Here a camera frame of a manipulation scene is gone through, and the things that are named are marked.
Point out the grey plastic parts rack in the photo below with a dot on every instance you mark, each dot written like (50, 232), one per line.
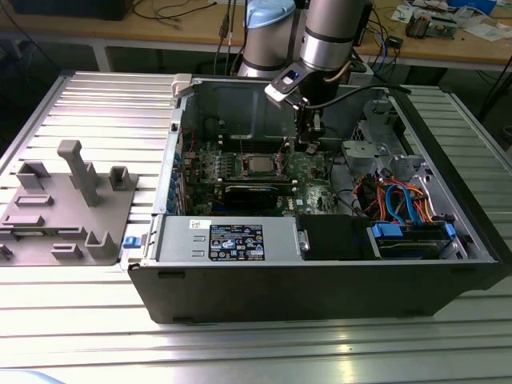
(60, 228)

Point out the pale blue object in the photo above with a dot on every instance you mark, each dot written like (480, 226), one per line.
(28, 379)

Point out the finned cpu cooler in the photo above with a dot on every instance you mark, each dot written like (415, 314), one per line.
(418, 26)

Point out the white printed leaflet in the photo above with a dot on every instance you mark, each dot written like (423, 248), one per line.
(402, 14)

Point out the blue cardboard box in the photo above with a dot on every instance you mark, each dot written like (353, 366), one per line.
(472, 5)

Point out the blue plastic latch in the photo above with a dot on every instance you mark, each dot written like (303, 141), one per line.
(130, 242)

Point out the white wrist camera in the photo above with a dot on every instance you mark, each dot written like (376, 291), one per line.
(276, 96)

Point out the black drive bay cover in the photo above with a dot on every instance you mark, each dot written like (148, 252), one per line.
(334, 238)

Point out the pale grey case latch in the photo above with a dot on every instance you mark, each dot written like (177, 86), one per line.
(181, 85)

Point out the wooden desk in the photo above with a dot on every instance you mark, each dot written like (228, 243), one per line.
(180, 32)

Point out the silver cpu chip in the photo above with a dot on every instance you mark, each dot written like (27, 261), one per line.
(261, 164)

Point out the thin metal locking lever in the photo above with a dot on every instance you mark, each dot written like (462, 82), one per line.
(241, 146)

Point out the black open pc case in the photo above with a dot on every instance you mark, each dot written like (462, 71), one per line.
(280, 292)

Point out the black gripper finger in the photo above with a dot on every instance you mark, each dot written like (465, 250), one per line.
(302, 124)
(317, 134)

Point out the green motherboard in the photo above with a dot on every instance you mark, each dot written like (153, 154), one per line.
(316, 198)

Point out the black graphics card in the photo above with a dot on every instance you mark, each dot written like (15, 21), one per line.
(248, 197)

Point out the cpu socket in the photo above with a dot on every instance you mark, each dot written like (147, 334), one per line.
(260, 173)

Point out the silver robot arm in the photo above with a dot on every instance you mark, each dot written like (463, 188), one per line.
(328, 40)

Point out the black equipment case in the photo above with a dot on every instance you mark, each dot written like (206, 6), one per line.
(68, 10)

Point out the grey metal device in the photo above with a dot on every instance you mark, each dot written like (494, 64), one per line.
(444, 28)

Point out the silver power supply unit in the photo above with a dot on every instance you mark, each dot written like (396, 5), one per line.
(176, 242)

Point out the black ram slot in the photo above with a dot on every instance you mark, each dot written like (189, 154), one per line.
(260, 146)
(260, 143)
(260, 139)
(260, 150)

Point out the white barcode sheet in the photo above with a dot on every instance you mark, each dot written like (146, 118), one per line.
(356, 76)

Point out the hard disk in blue carrier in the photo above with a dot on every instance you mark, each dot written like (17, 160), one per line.
(408, 248)

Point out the black upright box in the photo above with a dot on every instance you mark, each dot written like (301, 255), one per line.
(370, 36)

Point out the white paper sheet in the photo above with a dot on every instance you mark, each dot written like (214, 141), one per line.
(486, 32)

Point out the silver metal bracket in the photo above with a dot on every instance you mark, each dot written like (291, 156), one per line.
(362, 151)

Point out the small black adapter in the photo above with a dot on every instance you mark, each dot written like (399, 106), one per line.
(394, 42)

